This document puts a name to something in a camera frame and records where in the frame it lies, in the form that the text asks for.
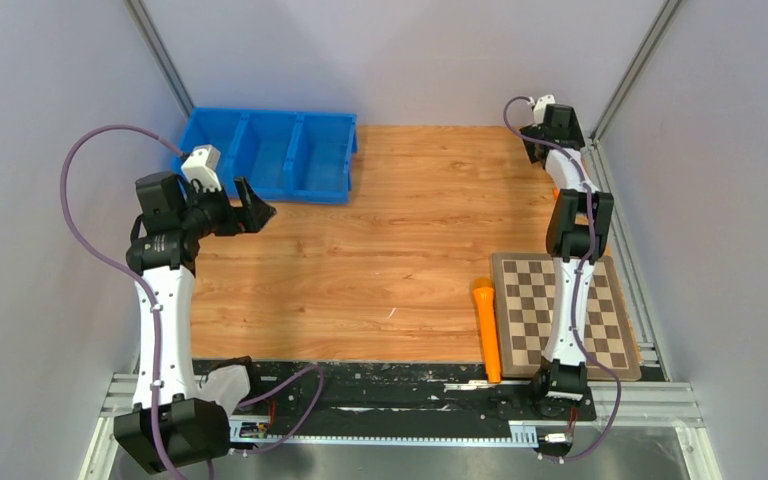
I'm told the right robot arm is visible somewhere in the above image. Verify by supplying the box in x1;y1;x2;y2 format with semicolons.
519;95;614;418

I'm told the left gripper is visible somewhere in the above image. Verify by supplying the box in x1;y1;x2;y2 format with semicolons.
177;176;275;240

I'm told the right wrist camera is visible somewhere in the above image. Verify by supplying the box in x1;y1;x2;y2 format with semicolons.
532;94;556;125

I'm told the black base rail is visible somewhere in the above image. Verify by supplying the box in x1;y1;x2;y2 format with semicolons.
232;360;597;441

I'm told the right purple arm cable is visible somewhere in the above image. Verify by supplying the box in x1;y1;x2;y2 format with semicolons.
503;96;623;464

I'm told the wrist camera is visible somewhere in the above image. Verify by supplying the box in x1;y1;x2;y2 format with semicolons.
181;145;223;193
532;94;556;125

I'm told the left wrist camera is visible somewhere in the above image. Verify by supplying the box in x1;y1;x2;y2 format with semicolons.
181;145;223;193

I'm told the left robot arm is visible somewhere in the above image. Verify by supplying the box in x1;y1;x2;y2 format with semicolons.
114;171;276;474

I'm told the orange cylinder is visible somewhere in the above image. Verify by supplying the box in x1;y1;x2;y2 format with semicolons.
472;278;502;384

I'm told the wooden chessboard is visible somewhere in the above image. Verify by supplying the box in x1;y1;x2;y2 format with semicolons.
491;253;642;381

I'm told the blue three-compartment bin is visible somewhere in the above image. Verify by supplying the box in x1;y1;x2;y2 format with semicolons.
178;107;358;205

